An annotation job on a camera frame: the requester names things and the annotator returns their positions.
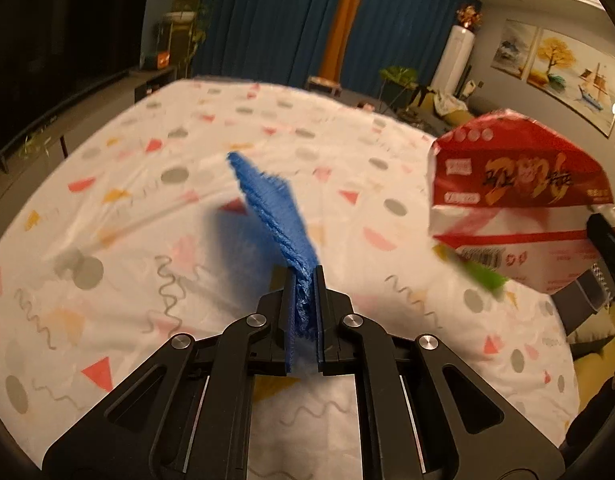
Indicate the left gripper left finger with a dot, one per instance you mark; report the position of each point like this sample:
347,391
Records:
185,413

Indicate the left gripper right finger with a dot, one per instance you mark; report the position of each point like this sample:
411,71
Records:
424,413

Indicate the large red white package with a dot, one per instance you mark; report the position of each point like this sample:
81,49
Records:
515,196

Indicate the green foam net sleeve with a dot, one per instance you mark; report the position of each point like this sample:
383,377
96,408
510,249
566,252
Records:
486,278

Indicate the blue foam net sleeve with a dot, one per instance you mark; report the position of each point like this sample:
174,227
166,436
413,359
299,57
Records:
270,197

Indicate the dark grey trash bin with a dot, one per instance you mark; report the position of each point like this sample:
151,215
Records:
584,297

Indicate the sailboat tree painting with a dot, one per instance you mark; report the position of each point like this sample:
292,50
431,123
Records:
577,75

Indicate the patterned white tablecloth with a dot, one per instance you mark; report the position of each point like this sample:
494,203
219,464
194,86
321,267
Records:
143,233

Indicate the grey sectional sofa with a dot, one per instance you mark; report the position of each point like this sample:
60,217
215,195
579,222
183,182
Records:
420,112

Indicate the white clothes on sofa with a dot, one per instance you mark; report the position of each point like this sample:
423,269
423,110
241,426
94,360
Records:
445,104

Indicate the small landscape painting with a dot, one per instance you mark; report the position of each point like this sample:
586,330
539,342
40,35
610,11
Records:
514,48

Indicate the white standing air conditioner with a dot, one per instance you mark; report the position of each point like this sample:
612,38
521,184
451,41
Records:
454,59

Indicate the artificial flower bouquet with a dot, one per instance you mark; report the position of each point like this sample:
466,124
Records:
469,18

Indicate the potted green plant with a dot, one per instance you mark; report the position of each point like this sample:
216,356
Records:
398,85

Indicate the dark coffee table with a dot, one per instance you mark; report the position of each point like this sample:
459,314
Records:
335,91

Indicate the orange curtain strip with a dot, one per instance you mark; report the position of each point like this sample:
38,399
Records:
336,44

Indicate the hanging plant on stand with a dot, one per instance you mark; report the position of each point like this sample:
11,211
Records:
179,35

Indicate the blue curtains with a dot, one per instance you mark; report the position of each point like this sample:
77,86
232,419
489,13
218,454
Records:
283,41

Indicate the black television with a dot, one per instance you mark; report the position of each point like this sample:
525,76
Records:
52,51

